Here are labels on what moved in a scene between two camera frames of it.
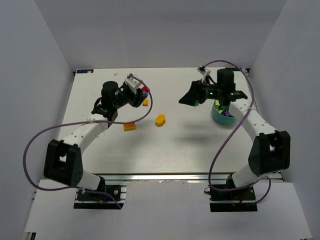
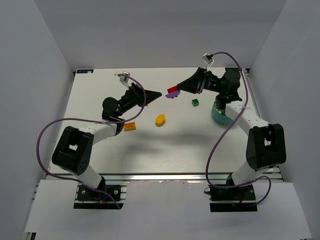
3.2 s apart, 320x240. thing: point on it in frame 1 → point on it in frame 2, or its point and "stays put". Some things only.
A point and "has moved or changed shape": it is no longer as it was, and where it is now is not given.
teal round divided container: x=220 y=117 stays put
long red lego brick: x=145 y=88 has moved or changed shape
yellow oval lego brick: x=160 y=120 stays put
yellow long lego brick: x=128 y=127 stays put
